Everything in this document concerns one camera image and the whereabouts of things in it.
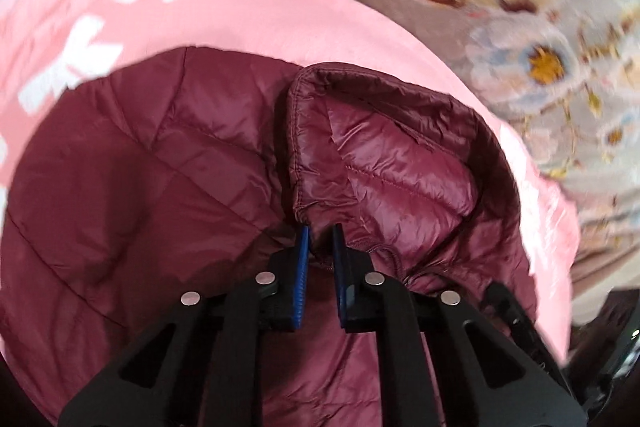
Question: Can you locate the grey floral bed sheet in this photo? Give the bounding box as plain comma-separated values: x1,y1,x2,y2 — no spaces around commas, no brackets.
358,0,639,324

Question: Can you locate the pink fleece blanket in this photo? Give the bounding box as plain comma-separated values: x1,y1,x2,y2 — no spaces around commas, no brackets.
0,0,582,423

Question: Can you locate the maroon quilted puffer jacket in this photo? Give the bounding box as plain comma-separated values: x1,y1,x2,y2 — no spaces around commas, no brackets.
1,48,537,421

